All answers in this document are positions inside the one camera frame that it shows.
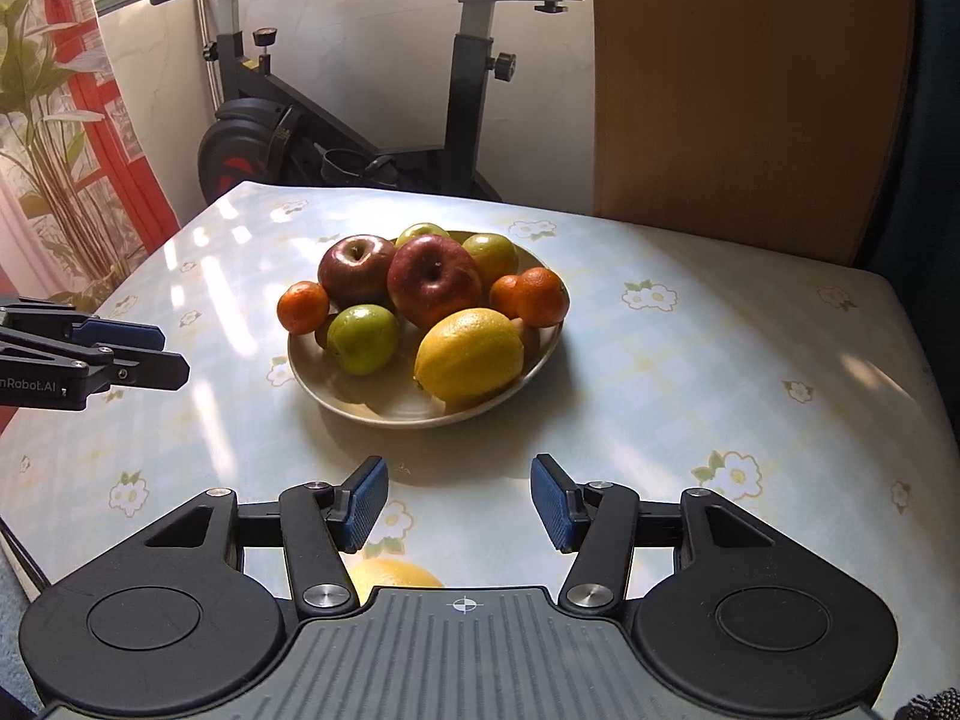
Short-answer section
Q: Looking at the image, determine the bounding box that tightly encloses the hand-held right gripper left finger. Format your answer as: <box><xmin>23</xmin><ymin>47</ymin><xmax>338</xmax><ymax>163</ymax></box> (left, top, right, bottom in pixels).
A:
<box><xmin>142</xmin><ymin>455</ymin><xmax>391</xmax><ymax>620</ymax></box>

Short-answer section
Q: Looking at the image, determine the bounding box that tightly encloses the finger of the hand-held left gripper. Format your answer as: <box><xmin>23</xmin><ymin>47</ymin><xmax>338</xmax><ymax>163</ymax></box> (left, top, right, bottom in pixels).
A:
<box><xmin>0</xmin><ymin>298</ymin><xmax>167</xmax><ymax>352</ymax></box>
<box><xmin>0</xmin><ymin>330</ymin><xmax>191</xmax><ymax>392</ymax></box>

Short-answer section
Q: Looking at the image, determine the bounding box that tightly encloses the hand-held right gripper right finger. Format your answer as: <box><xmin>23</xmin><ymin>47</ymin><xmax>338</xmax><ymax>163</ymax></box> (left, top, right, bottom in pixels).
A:
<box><xmin>530</xmin><ymin>455</ymin><xmax>777</xmax><ymax>620</ymax></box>

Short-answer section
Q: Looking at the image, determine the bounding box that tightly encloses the large yellow grapefruit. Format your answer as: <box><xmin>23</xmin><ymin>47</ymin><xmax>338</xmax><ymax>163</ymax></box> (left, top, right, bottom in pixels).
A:
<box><xmin>346</xmin><ymin>558</ymin><xmax>447</xmax><ymax>608</ymax></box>

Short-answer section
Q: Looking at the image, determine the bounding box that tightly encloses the cream round plate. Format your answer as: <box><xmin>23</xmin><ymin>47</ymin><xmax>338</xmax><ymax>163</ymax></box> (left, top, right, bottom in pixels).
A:
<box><xmin>287</xmin><ymin>229</ymin><xmax>571</xmax><ymax>430</ymax></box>

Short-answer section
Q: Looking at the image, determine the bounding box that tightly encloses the green apple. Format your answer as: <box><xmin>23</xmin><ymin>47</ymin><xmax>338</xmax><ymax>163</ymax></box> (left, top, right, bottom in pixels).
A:
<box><xmin>461</xmin><ymin>232</ymin><xmax>520</xmax><ymax>290</ymax></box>
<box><xmin>327</xmin><ymin>304</ymin><xmax>401</xmax><ymax>376</ymax></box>
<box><xmin>395</xmin><ymin>223</ymin><xmax>451</xmax><ymax>248</ymax></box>

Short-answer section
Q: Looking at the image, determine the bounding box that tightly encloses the small orange tangerine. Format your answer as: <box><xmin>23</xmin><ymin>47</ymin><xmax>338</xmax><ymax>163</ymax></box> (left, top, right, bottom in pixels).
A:
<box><xmin>277</xmin><ymin>280</ymin><xmax>331</xmax><ymax>336</ymax></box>
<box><xmin>514</xmin><ymin>267</ymin><xmax>571</xmax><ymax>328</ymax></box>
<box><xmin>489</xmin><ymin>274</ymin><xmax>522</xmax><ymax>320</ymax></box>

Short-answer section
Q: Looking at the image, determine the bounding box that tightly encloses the yellow lemon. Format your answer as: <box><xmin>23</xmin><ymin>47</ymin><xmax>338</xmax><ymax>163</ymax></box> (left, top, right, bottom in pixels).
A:
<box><xmin>413</xmin><ymin>307</ymin><xmax>526</xmax><ymax>403</ymax></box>

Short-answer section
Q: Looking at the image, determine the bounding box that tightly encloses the red apple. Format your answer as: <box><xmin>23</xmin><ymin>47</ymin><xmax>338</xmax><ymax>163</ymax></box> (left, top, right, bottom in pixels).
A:
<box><xmin>317</xmin><ymin>235</ymin><xmax>398</xmax><ymax>310</ymax></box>
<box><xmin>386</xmin><ymin>233</ymin><xmax>484</xmax><ymax>332</ymax></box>

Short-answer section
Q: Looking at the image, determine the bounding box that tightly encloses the red floral printed curtain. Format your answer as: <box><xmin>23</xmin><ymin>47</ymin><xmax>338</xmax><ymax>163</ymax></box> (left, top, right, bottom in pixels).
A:
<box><xmin>0</xmin><ymin>0</ymin><xmax>181</xmax><ymax>301</ymax></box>

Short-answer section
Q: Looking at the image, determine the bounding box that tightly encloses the black exercise bike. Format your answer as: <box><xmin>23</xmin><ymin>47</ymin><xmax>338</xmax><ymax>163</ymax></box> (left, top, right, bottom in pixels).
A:
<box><xmin>133</xmin><ymin>0</ymin><xmax>586</xmax><ymax>203</ymax></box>

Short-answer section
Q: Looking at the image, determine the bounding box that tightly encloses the dark knit fabric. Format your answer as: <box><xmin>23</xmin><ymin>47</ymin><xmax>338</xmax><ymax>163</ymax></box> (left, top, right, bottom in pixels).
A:
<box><xmin>896</xmin><ymin>686</ymin><xmax>960</xmax><ymax>720</ymax></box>

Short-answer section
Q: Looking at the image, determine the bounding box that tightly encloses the wooden board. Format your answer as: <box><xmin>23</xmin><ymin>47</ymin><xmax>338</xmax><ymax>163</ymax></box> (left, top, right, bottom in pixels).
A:
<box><xmin>589</xmin><ymin>0</ymin><xmax>920</xmax><ymax>267</ymax></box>

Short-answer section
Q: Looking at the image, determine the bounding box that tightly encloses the dark blue curtain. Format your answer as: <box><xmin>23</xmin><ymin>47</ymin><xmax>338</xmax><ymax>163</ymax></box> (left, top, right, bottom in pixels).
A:
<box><xmin>855</xmin><ymin>0</ymin><xmax>960</xmax><ymax>458</ymax></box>

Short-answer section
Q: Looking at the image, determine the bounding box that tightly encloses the grey wall pipe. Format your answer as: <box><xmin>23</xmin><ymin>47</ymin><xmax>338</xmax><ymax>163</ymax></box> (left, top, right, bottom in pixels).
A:
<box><xmin>196</xmin><ymin>0</ymin><xmax>222</xmax><ymax>110</ymax></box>

